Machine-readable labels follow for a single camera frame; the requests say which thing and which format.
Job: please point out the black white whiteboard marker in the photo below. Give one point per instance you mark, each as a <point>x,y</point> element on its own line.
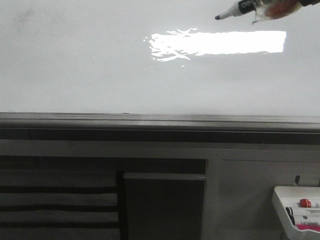
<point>243,7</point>

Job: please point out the red magnet taped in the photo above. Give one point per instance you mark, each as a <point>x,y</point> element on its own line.
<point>266,10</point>

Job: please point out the white whiteboard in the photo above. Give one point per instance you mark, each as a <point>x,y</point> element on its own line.
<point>156,57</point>

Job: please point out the dark grey panel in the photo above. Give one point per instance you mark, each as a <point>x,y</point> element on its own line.
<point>164,206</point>

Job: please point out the white marker tray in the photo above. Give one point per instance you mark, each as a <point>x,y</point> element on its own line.
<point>289,196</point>

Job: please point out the grey black striped panel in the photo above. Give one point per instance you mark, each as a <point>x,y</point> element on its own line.
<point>59,205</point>

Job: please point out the red capped marker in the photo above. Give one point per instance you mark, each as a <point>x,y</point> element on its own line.
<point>309,203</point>

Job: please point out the black capped marker lower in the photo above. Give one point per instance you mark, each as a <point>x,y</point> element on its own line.
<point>305,220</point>

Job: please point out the black capped marker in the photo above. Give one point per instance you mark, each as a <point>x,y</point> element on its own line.
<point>305,220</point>
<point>302,211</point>

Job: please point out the black capped marker upper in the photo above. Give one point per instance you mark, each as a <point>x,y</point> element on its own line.
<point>302,211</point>

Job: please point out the grey whiteboard frame rail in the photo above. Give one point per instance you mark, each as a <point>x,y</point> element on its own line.
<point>188,128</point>

